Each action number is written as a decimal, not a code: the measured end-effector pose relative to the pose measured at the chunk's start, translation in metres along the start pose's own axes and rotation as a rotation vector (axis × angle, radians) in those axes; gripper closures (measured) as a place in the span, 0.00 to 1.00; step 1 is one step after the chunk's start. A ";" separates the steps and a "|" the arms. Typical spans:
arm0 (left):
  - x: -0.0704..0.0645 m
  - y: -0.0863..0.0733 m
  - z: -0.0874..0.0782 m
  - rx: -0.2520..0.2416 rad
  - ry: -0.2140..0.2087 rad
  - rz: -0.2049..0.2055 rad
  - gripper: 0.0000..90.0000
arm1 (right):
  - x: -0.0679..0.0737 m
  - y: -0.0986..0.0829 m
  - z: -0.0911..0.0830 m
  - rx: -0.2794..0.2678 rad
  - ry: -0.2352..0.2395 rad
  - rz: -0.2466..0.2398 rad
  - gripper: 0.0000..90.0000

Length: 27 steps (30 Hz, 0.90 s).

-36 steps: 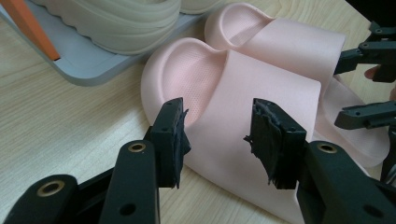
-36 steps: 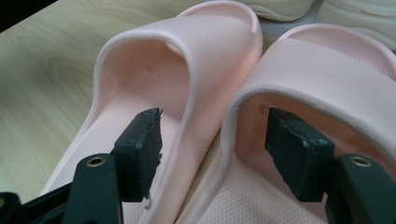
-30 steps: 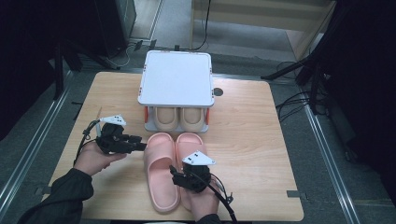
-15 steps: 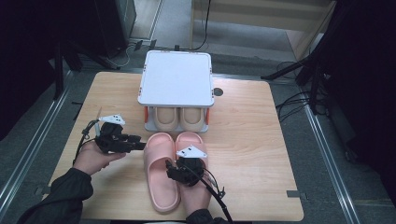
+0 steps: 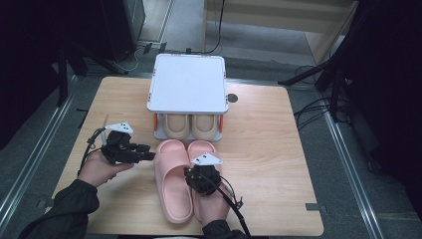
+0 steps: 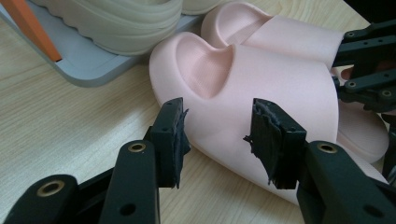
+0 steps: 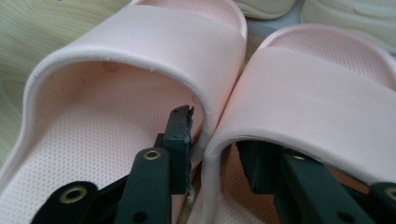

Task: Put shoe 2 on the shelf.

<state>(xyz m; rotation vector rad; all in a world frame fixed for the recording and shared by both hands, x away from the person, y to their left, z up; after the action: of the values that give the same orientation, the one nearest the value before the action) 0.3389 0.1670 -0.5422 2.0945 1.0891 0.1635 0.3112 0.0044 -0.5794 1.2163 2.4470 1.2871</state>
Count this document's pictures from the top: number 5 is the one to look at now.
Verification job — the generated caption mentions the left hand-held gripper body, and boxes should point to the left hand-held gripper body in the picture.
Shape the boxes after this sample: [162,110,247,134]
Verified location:
[101,121,137,165]

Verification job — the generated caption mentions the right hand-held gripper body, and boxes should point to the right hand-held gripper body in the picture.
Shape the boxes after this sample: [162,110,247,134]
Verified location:
[183,151,224,197]

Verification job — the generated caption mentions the pink slipper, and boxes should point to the pink slipper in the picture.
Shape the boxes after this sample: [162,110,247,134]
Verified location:
[187,139,230,223]
[152,138,194,224]

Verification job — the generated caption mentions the beige clog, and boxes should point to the beige clog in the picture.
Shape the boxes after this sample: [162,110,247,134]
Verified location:
[162,114,191,139]
[191,114,220,140]

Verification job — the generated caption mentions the white shoe rack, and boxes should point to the white shoe rack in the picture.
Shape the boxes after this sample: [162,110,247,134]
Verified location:
[146,53,230,143]

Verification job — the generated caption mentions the person's left hand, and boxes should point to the person's left hand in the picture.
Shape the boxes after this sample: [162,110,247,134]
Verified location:
[78,150,135,188]

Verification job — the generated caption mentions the person's right hand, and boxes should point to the person's right hand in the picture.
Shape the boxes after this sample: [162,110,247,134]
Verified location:
[198,183,233,228]

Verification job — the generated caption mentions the black cabinet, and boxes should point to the black cabinet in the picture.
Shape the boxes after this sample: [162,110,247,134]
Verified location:
[99,0,146,61]

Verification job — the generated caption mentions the black tripod stand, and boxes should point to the black tripod stand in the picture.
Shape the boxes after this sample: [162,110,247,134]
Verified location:
[278,56,352,123]

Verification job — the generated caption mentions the light wooden furniture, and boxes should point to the light wooden furniture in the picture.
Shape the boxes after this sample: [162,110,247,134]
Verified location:
[202,0,359,64]

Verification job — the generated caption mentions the black curtain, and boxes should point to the black curtain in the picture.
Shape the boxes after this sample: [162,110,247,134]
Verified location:
[344,0,422,220]

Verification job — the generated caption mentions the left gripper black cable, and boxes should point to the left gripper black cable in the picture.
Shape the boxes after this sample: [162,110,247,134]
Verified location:
[78,127,107,177]

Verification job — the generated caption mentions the metal floor rail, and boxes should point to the metal floor rail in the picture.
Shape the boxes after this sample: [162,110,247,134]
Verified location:
[0,76,79,220]
[322,111,386,239]

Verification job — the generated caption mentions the white floor cable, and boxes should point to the white floor cable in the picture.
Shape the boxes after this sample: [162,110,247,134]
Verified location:
[113,48,141,73]

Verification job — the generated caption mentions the black floor cables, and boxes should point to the black floor cables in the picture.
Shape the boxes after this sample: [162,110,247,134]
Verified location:
[293,64,332,130]

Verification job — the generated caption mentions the black hanging cable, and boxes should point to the black hanging cable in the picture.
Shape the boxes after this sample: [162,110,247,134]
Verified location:
[205,0,227,56]

